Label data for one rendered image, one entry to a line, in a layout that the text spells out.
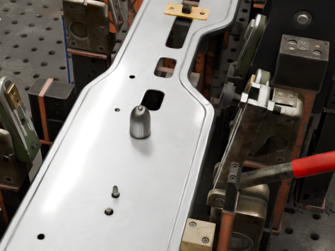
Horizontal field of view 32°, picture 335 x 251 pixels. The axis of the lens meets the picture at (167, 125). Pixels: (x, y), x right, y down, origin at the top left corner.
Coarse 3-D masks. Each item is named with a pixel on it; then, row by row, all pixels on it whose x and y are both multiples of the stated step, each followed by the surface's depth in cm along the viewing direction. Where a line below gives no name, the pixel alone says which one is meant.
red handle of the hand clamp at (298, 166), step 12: (312, 156) 65; (324, 156) 64; (264, 168) 69; (276, 168) 68; (288, 168) 67; (300, 168) 66; (312, 168) 65; (324, 168) 64; (240, 180) 70; (252, 180) 69; (264, 180) 68; (276, 180) 68
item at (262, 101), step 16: (224, 96) 61; (240, 96) 62; (256, 96) 62; (240, 112) 65; (256, 112) 60; (272, 112) 61; (240, 128) 62; (256, 128) 62; (240, 144) 64; (224, 160) 66; (240, 160) 66; (224, 176) 68
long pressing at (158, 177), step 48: (144, 0) 114; (240, 0) 115; (144, 48) 102; (192, 48) 102; (96, 96) 92; (144, 96) 93; (192, 96) 93; (96, 144) 85; (144, 144) 85; (192, 144) 85; (48, 192) 78; (96, 192) 78; (144, 192) 78; (192, 192) 78; (0, 240) 73; (48, 240) 72; (96, 240) 72; (144, 240) 73
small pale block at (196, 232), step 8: (192, 224) 67; (200, 224) 67; (208, 224) 67; (184, 232) 66; (192, 232) 66; (200, 232) 66; (208, 232) 66; (184, 240) 65; (192, 240) 65; (200, 240) 65; (208, 240) 66; (184, 248) 66; (192, 248) 66; (200, 248) 65; (208, 248) 65
